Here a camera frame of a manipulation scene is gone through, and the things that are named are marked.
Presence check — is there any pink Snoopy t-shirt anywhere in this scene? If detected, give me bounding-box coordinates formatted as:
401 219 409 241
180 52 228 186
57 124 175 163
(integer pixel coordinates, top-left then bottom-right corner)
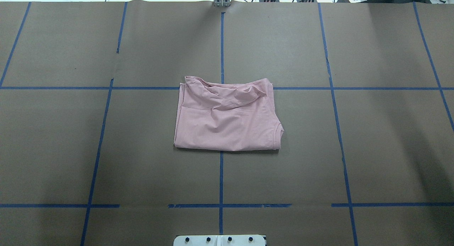
174 76 284 152

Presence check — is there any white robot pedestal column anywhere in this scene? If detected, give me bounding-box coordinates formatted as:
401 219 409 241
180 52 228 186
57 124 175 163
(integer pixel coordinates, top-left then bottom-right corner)
173 234 267 246

